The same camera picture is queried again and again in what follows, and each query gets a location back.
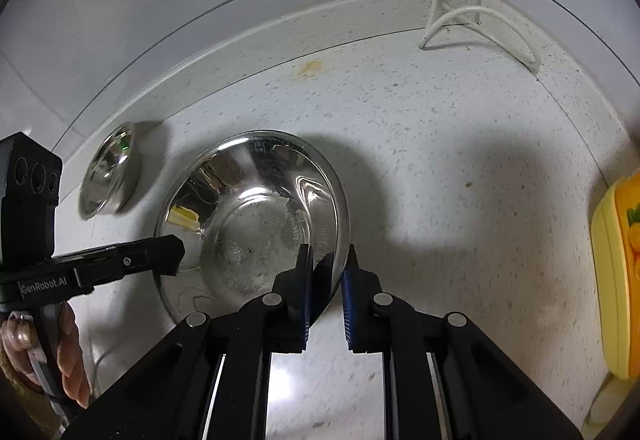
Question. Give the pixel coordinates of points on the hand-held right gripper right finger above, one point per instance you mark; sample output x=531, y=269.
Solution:
x=347, y=310

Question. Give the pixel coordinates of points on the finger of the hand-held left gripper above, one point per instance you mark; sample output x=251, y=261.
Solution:
x=145, y=255

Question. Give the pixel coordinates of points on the yellow detergent bottle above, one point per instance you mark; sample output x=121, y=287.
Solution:
x=615, y=270

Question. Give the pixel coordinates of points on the flared steel bowl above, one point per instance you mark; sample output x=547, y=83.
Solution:
x=250, y=220

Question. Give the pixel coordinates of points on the small deep steel bowl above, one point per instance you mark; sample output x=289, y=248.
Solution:
x=107, y=174

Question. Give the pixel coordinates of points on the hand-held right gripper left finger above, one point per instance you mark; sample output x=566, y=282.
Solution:
x=308, y=300

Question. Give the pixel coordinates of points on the person's left hand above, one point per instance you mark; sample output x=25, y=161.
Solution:
x=75, y=370

